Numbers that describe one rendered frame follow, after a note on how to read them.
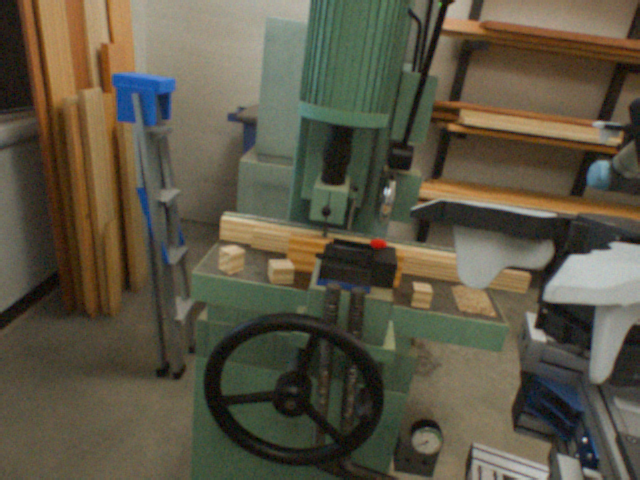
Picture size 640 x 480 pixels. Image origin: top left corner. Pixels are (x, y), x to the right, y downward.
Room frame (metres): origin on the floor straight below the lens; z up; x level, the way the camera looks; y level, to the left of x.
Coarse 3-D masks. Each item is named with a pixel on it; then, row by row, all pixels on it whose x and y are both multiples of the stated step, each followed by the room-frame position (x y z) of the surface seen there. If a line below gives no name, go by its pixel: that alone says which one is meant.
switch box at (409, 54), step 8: (416, 0) 1.19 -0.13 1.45; (424, 0) 1.19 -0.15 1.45; (416, 8) 1.19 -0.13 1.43; (424, 8) 1.19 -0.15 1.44; (424, 16) 1.19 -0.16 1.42; (432, 16) 1.19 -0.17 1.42; (416, 24) 1.19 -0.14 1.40; (424, 24) 1.19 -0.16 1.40; (432, 24) 1.19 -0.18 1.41; (416, 32) 1.19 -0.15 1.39; (432, 32) 1.19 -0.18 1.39; (408, 48) 1.19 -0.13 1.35; (408, 56) 1.19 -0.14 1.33; (424, 56) 1.19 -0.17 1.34
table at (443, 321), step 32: (256, 256) 0.88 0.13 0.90; (192, 288) 0.77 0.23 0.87; (224, 288) 0.77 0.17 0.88; (256, 288) 0.77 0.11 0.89; (288, 288) 0.77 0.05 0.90; (448, 288) 0.87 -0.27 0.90; (416, 320) 0.75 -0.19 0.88; (448, 320) 0.75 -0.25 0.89; (480, 320) 0.75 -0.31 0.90; (384, 352) 0.66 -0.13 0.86
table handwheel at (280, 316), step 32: (256, 320) 0.58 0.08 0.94; (288, 320) 0.58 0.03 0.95; (320, 320) 0.58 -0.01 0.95; (224, 352) 0.58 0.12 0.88; (352, 352) 0.57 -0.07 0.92; (288, 384) 0.57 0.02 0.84; (224, 416) 0.58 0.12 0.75; (288, 416) 0.56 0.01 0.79; (320, 416) 0.58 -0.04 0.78; (256, 448) 0.58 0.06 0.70; (288, 448) 0.59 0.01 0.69; (320, 448) 0.59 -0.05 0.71; (352, 448) 0.57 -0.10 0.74
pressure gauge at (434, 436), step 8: (416, 424) 0.71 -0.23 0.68; (424, 424) 0.70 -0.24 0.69; (432, 424) 0.70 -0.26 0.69; (416, 432) 0.69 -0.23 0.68; (424, 432) 0.69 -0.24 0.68; (432, 432) 0.69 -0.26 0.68; (440, 432) 0.69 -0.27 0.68; (416, 440) 0.69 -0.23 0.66; (424, 440) 0.69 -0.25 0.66; (432, 440) 0.69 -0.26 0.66; (440, 440) 0.69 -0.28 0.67; (416, 448) 0.69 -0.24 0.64; (424, 448) 0.69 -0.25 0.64; (432, 448) 0.69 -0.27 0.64; (440, 448) 0.68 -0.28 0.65
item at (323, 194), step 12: (348, 180) 0.97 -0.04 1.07; (312, 192) 0.88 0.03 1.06; (324, 192) 0.88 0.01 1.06; (336, 192) 0.88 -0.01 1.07; (348, 192) 0.89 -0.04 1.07; (312, 204) 0.88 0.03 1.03; (324, 204) 0.88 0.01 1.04; (336, 204) 0.88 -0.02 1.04; (312, 216) 0.88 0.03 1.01; (324, 216) 0.88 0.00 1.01; (336, 216) 0.88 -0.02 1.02
